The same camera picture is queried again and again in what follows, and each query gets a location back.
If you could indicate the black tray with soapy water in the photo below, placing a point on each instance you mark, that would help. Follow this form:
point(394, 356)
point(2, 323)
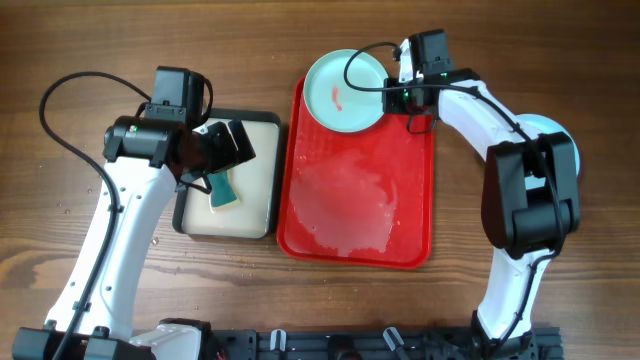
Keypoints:
point(256, 182)

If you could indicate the light blue plate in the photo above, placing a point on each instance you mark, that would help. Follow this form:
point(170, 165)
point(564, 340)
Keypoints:
point(335, 105)
point(547, 125)

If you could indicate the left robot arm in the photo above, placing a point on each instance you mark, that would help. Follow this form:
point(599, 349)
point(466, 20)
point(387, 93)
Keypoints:
point(167, 146)

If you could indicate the green and yellow sponge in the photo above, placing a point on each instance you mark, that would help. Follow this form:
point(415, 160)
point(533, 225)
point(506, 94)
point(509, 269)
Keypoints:
point(223, 194)

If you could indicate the red plastic tray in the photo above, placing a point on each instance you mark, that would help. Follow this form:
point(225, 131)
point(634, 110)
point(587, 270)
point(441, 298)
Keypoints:
point(363, 199)

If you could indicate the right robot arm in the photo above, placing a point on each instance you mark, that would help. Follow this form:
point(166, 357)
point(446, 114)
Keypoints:
point(530, 199)

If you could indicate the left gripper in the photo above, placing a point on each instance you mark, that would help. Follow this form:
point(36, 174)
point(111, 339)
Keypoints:
point(228, 154)

